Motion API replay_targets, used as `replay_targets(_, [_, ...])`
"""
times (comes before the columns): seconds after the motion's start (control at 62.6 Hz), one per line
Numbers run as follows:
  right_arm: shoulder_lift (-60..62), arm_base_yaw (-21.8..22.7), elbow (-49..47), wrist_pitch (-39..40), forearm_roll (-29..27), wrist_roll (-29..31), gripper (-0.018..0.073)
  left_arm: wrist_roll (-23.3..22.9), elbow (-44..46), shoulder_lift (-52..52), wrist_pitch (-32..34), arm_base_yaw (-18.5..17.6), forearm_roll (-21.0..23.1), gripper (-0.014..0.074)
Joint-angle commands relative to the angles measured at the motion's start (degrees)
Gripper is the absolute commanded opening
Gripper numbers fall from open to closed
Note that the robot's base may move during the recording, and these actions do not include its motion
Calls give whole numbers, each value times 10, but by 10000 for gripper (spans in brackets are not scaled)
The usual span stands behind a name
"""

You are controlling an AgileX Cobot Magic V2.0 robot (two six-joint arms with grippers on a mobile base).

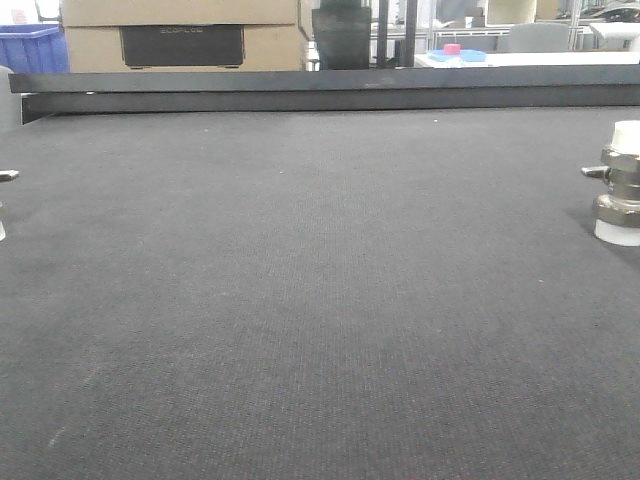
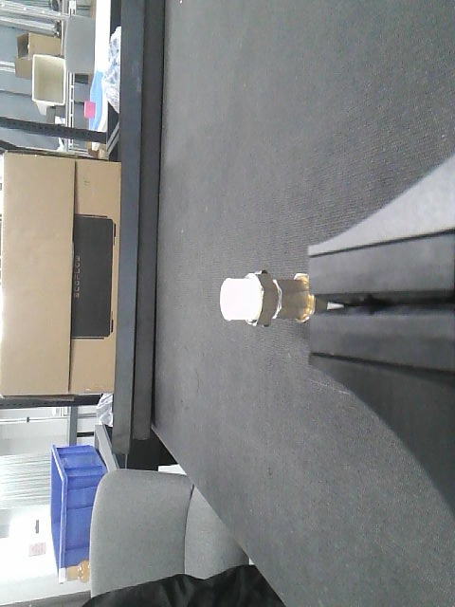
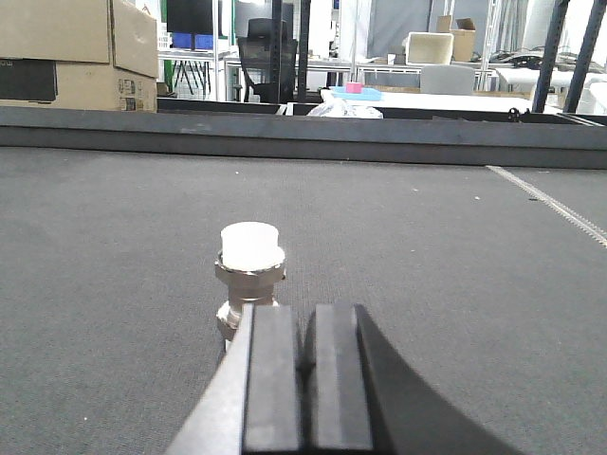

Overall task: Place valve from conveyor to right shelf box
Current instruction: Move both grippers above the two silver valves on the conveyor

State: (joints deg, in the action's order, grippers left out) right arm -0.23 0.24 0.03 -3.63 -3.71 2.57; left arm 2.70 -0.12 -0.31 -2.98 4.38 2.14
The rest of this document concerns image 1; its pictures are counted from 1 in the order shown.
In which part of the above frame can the cardboard box with black print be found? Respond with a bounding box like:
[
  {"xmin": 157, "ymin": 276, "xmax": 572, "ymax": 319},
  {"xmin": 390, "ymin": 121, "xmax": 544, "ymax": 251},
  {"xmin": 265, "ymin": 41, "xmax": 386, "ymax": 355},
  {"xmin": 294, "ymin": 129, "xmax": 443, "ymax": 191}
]
[{"xmin": 61, "ymin": 0, "xmax": 312, "ymax": 73}]

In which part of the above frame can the pink box on tray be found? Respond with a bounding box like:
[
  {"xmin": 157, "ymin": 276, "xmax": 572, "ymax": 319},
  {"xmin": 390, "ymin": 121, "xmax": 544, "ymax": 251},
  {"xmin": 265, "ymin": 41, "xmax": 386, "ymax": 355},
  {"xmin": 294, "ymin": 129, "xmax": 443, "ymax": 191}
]
[{"xmin": 443, "ymin": 43, "xmax": 462, "ymax": 56}]

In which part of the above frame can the black cylindrical bin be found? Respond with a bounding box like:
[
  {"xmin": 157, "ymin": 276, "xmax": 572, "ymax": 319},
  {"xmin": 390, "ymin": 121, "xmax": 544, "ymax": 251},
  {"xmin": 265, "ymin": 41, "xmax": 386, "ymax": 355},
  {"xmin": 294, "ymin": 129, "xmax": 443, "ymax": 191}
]
[{"xmin": 312, "ymin": 1, "xmax": 372, "ymax": 70}]

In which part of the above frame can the white background table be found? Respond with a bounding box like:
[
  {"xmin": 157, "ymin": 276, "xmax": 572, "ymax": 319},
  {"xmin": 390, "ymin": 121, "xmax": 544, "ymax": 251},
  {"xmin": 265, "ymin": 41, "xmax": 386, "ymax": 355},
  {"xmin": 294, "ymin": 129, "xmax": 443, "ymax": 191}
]
[{"xmin": 414, "ymin": 51, "xmax": 639, "ymax": 68}]

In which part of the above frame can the blue tray on white table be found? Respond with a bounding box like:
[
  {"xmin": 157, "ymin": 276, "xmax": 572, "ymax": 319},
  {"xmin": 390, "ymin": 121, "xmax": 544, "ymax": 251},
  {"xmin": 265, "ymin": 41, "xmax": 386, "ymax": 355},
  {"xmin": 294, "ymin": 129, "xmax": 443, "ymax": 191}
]
[{"xmin": 427, "ymin": 49, "xmax": 487, "ymax": 63}]

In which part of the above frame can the grey office chair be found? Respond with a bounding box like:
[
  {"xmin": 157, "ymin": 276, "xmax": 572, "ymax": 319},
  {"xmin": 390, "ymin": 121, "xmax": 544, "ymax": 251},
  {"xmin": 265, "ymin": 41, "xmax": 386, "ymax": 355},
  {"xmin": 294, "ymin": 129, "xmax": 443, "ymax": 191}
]
[{"xmin": 497, "ymin": 22, "xmax": 570, "ymax": 53}]

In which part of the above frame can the blue plastic crate in background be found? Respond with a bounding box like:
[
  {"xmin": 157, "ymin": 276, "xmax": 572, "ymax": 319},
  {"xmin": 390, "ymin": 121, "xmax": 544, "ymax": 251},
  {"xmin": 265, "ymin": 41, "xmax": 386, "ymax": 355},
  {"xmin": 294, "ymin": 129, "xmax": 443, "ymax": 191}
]
[{"xmin": 1, "ymin": 24, "xmax": 70, "ymax": 74}]

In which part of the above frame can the black conveyor side rail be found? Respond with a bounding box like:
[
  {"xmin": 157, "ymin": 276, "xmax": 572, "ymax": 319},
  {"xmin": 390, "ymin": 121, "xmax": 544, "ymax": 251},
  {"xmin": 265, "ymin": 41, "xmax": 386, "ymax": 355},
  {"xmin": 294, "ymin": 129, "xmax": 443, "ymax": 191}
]
[{"xmin": 8, "ymin": 64, "xmax": 639, "ymax": 121}]

